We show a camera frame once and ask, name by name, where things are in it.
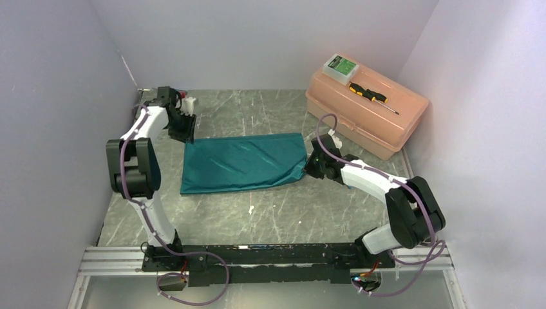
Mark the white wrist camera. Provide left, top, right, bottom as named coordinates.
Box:
left=330, top=135, right=343, bottom=149
left=181, top=97, right=198, bottom=116

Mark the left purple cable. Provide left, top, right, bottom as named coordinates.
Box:
left=120, top=104, right=231, bottom=307

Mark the yellow black screwdriver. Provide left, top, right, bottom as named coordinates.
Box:
left=348, top=82, right=400, bottom=115

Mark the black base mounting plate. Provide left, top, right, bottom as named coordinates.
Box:
left=144, top=242, right=395, bottom=287

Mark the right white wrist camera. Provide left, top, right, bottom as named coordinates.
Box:
left=330, top=135, right=343, bottom=149

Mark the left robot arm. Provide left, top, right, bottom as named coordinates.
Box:
left=106, top=86, right=197, bottom=270

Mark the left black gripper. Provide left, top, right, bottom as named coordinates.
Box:
left=166, top=111, right=196, bottom=145

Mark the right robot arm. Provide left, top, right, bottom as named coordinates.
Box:
left=304, top=134, right=446, bottom=267

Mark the aluminium frame rail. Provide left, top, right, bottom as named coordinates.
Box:
left=79, top=246, right=455, bottom=276

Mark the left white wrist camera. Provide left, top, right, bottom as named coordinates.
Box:
left=181, top=97, right=198, bottom=116

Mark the teal cloth napkin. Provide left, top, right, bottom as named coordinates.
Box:
left=180, top=133, right=307, bottom=195

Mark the green white small box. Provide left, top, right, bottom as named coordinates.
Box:
left=322, top=53, right=360, bottom=86

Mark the pink plastic toolbox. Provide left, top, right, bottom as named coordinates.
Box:
left=306, top=54, right=429, bottom=160

